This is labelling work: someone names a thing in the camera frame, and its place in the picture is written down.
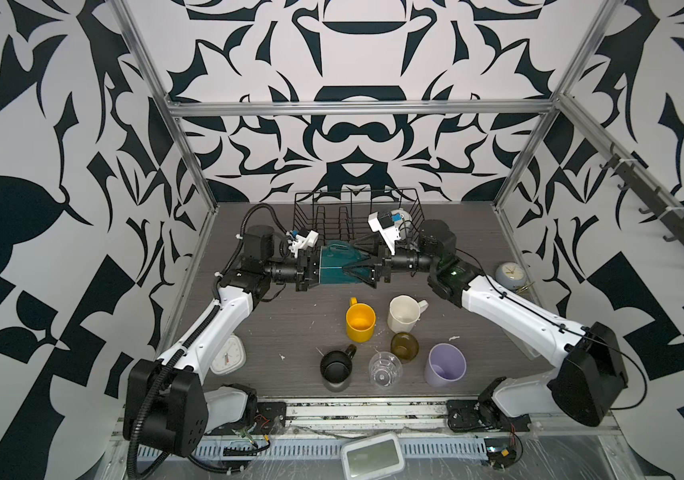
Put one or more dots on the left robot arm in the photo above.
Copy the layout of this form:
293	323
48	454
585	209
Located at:
167	411

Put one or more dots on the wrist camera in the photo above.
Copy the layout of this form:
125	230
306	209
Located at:
302	239
382	223

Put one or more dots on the black wire dish rack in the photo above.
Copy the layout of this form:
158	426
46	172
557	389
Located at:
343	214

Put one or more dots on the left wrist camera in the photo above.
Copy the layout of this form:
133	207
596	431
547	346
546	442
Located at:
302	239

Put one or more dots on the yellow mug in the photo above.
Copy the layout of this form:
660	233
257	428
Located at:
360	319

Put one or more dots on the cream white mug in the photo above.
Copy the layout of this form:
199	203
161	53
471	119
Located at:
404	312

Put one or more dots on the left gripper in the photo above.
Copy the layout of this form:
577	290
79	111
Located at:
306	263

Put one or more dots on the lilac plastic cup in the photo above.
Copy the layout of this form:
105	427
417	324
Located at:
445	365

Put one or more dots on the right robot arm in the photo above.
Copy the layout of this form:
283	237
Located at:
588	371

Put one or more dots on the white mug red inside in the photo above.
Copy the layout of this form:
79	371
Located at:
402	220

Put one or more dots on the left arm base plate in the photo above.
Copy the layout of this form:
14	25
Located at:
265	417

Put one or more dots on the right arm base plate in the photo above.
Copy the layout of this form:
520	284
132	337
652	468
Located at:
466	416

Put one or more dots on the olive glass cup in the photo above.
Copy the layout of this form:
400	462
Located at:
404	346

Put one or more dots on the small circuit board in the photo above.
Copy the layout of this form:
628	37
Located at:
503	452

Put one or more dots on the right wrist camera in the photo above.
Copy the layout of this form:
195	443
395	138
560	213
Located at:
382	223

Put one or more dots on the dark green mug white inside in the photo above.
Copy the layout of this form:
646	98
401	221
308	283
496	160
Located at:
339	264

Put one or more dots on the round grey alarm clock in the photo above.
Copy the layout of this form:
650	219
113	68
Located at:
511	276

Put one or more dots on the black wall hook rail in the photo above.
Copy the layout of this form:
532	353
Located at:
657	202

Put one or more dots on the clear glass cup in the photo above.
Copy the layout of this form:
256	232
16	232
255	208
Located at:
385	370

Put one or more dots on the square white clock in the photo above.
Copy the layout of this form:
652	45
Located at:
230	358

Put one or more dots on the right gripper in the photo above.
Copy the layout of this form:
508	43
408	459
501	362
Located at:
388	264

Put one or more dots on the black mug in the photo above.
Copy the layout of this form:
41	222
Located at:
336	368

